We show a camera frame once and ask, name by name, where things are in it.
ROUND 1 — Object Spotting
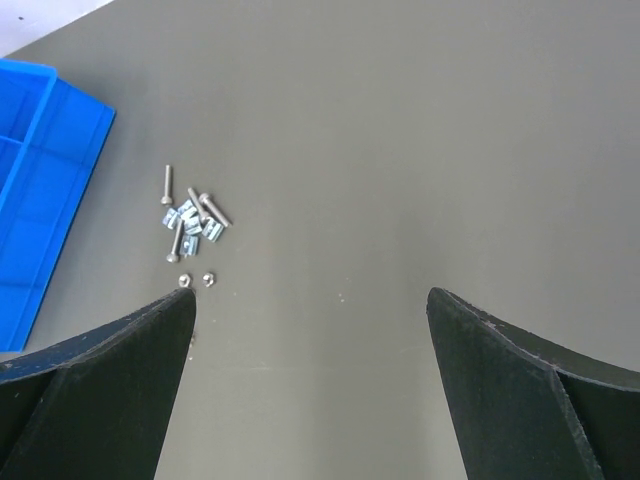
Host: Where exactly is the small hex nut upper left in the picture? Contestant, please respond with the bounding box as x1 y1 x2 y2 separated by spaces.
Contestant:
178 273 192 288

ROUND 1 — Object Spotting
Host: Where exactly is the long silver screw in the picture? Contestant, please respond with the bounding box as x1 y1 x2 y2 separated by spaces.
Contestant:
160 164 173 206

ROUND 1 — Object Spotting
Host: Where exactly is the zinc t-slot nut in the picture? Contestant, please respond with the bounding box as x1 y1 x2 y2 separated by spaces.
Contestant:
201 218 225 243
180 235 199 257
177 200 202 236
162 209 180 230

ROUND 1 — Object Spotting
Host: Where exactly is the blue plastic compartment bin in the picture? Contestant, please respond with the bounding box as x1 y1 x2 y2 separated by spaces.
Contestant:
1 59 116 353

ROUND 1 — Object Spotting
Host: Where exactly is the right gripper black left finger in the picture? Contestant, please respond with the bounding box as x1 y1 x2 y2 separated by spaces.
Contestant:
1 288 196 479

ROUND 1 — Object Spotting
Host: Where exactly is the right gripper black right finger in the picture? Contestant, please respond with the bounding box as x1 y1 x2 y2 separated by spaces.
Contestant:
426 287 639 479

